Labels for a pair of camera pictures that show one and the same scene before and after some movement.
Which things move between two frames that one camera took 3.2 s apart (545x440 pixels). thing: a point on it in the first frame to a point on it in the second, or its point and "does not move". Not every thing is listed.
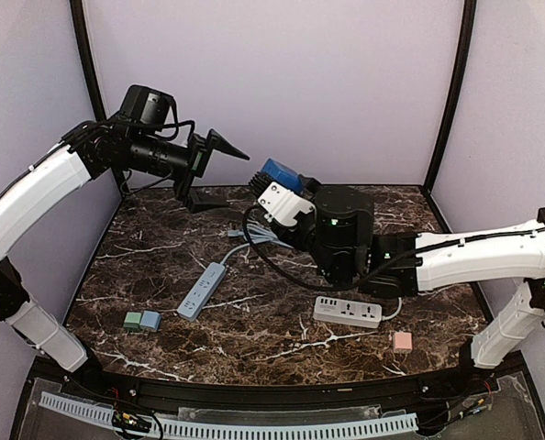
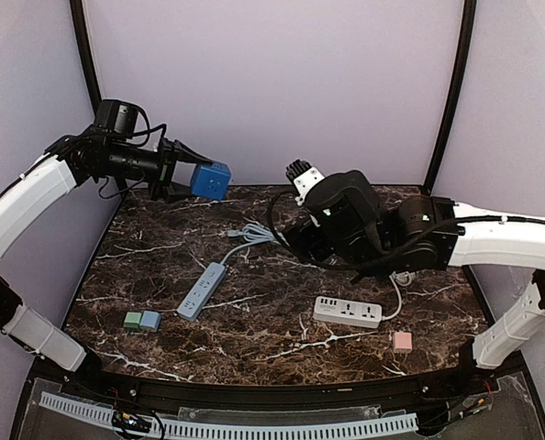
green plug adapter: (132, 319) does not move
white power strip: (347, 312) does not move
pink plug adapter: (403, 342) does not move
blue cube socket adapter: (282, 175) to (210, 180)
